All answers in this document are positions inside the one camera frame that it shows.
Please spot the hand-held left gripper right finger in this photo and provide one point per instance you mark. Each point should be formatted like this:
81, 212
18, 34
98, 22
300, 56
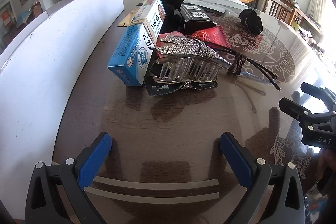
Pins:
236, 159

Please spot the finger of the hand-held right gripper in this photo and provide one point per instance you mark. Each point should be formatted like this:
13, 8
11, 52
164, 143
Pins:
319, 92
302, 111

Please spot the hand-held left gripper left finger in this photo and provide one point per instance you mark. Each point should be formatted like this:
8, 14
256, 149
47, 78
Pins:
94, 159

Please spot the person's right hand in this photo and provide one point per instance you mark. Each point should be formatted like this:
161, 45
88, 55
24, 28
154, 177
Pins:
326, 169

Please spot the black glasses in clear bag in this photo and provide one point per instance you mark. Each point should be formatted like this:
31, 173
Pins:
258, 66

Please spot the wooden chair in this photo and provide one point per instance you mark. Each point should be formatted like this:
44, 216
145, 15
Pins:
282, 7

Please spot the blue and white medicine box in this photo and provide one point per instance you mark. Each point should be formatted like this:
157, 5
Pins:
134, 56

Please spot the white board panel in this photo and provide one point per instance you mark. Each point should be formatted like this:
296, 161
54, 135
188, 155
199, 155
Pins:
52, 56

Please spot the clear claw clip rhinestone bow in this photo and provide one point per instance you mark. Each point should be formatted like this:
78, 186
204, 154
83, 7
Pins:
189, 56

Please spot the red packet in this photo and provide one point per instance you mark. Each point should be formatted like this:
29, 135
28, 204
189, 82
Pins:
212, 35

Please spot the black carton box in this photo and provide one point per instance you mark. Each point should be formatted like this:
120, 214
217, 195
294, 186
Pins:
195, 19

